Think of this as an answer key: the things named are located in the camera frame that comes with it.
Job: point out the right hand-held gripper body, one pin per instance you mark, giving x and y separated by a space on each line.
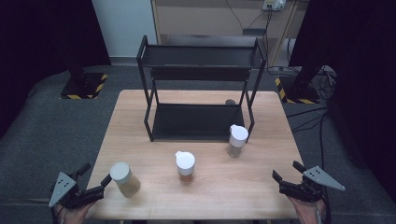
320 178

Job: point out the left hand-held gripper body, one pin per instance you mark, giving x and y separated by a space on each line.
63 186

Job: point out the spice jar with beige powder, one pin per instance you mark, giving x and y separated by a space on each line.
124 177

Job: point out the spice jar with grey-brown powder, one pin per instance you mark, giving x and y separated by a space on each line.
238 137

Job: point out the spice jar with red-brown powder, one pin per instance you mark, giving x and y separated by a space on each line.
185 163

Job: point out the black metal two-tier rack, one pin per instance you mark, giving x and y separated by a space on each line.
193 121

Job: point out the person's left hand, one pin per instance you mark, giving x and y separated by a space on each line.
73 216

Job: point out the person's right hand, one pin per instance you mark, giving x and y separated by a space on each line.
309 213

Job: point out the striped stand base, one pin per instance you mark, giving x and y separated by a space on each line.
295 93
82 87

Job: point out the small dark round disc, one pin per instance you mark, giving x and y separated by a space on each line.
230 101

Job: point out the dark curtain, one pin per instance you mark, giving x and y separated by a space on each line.
37 37
361 62

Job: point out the small grey box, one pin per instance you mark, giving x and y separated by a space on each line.
254 31

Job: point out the white power strip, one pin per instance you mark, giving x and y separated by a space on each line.
274 4

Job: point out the beige wooden cabinet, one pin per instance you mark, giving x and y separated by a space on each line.
199 18

